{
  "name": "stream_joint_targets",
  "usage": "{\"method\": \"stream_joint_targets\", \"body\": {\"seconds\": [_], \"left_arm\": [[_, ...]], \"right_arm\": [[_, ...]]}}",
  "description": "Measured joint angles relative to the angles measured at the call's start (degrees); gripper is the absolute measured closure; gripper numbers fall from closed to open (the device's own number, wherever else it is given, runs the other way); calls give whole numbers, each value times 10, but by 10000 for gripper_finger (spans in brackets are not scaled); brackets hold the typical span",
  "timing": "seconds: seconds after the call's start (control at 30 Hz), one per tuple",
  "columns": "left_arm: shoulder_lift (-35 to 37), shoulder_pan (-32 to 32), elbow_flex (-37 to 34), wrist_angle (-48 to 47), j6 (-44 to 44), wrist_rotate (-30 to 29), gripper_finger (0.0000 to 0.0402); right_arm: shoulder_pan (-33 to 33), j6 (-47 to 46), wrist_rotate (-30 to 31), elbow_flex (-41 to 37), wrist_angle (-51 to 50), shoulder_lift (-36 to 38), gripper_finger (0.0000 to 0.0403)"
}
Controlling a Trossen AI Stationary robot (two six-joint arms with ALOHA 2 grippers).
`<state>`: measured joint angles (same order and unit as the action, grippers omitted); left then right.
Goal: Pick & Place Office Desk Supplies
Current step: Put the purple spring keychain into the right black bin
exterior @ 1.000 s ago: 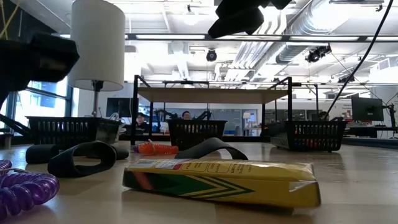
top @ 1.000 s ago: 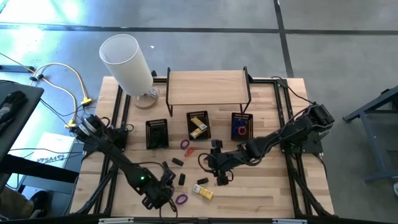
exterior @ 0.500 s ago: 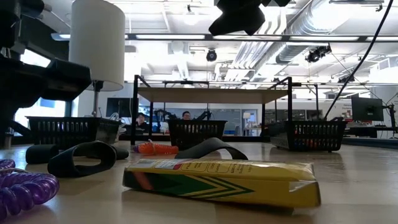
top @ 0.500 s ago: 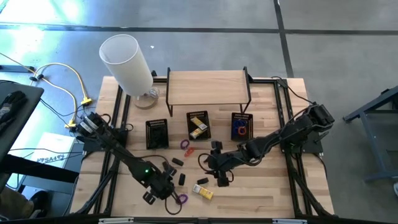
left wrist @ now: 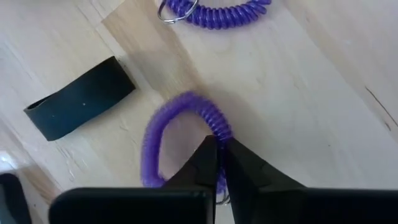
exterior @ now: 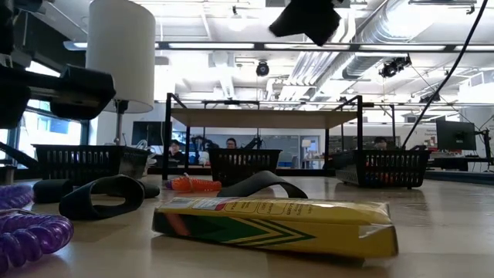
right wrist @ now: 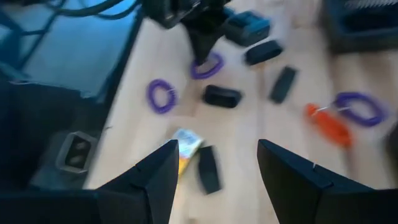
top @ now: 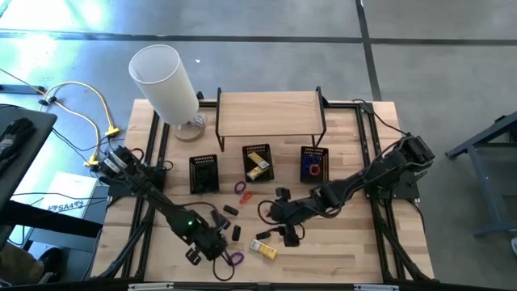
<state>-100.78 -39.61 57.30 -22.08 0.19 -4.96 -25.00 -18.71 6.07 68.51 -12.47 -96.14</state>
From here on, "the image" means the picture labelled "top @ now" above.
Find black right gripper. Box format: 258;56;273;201
270;186;316;248

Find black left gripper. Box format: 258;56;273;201
184;209;232;267

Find black desk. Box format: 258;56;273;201
0;103;104;282

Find black plastic mesh basket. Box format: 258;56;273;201
188;154;221;194
299;145;330;185
241;143;275;183

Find white label plate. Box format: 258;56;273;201
354;284;401;291
128;282;175;291

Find wooden shelf riser black legs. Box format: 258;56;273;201
215;86;328;153

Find white printed cardboard box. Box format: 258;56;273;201
37;171;101;222

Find white shade table lamp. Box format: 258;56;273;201
128;43;209;143

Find person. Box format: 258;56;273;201
0;241;65;287

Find black glove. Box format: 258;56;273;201
0;117;36;174

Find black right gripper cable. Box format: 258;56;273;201
257;199;284;226

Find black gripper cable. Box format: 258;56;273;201
257;199;284;226
212;250;237;283

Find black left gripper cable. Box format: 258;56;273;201
212;250;237;283

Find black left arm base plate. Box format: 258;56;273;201
99;174;167;200

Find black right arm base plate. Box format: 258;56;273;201
360;167;428;202

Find black aluminium extrusion frame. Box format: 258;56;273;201
90;91;436;291

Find black power cable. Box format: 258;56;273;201
351;99;409;138

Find yellow extension cable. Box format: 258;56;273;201
0;67;102;169
40;80;121;137

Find grey blue metal table frame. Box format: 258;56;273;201
445;111;517;238

